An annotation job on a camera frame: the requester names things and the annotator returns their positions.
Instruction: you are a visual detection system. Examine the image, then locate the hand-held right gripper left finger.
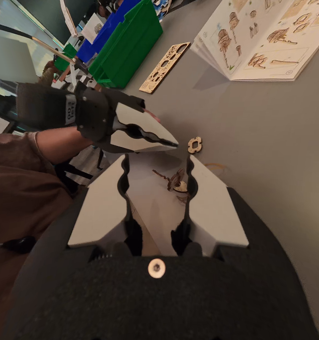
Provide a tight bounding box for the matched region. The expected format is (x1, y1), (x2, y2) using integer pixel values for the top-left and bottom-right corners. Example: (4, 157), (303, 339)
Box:
(67, 154), (143, 257)

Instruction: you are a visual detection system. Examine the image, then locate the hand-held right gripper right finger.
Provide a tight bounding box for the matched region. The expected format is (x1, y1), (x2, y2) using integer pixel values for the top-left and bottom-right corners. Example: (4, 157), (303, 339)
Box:
(171, 155), (250, 257)

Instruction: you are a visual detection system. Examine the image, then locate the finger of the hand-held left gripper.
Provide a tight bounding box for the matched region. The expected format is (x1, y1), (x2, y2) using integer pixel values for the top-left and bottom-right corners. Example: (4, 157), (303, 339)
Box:
(113, 103), (179, 146)
(110, 130), (179, 153)

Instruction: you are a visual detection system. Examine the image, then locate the wooden model assembly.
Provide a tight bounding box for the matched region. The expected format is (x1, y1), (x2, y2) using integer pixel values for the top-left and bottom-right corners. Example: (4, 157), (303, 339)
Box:
(152, 168), (190, 205)

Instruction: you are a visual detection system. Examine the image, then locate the small wooden ring part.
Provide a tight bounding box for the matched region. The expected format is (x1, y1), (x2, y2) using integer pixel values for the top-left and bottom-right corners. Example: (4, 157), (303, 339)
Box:
(188, 137), (203, 154)

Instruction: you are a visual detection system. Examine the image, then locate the person's left forearm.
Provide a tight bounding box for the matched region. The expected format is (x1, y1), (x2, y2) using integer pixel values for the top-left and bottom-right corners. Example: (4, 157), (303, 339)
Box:
(0, 127), (95, 176)

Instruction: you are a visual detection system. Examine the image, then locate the person's left hand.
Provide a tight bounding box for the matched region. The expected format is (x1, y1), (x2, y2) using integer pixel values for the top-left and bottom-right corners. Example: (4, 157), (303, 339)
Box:
(144, 109), (161, 123)

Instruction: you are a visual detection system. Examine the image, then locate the laser-cut wooden sheet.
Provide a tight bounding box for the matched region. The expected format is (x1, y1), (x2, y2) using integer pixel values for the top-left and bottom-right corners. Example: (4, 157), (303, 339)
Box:
(139, 42), (191, 94)

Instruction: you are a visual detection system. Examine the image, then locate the yellow rubber band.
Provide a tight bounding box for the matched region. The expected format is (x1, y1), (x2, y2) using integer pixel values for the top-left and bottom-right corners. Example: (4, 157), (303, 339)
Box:
(203, 163), (229, 174)

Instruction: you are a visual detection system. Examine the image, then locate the small green plastic bin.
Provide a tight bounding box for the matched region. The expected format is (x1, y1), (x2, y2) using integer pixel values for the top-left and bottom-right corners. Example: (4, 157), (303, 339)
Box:
(54, 42), (79, 72)

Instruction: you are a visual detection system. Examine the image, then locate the large green plastic bin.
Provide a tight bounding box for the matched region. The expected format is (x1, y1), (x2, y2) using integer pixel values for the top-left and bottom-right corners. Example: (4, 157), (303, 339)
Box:
(88, 0), (164, 89)

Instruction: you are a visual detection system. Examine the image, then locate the person's brown clothing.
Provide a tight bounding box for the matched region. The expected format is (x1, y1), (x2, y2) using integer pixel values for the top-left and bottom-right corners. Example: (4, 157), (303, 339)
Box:
(0, 165), (79, 340)

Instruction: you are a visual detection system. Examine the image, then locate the white printed paper sheet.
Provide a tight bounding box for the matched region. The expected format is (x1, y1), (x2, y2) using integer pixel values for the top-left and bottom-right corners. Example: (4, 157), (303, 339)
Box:
(81, 13), (105, 44)

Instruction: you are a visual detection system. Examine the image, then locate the blue plastic bin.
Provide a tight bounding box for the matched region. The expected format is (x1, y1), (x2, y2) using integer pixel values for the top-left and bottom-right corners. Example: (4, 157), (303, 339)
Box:
(76, 0), (143, 63)

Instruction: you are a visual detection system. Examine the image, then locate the white card on stand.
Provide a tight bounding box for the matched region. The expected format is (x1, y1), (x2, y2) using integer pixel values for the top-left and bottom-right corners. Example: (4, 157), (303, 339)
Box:
(60, 0), (78, 38)

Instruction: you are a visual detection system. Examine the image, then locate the long thin rod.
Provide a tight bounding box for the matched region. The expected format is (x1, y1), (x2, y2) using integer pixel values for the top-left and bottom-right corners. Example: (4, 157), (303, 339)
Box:
(0, 21), (76, 64)

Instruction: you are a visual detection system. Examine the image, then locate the open instruction booklet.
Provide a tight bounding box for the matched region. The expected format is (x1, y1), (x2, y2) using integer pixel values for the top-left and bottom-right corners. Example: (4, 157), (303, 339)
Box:
(190, 0), (319, 82)

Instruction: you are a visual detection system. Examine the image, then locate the black strap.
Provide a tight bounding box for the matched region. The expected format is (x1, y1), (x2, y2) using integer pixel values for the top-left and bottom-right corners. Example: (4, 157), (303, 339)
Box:
(55, 159), (104, 194)

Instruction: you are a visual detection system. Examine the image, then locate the black cord toggle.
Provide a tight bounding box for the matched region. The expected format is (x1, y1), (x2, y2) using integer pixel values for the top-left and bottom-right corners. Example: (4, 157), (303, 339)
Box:
(0, 236), (37, 254)

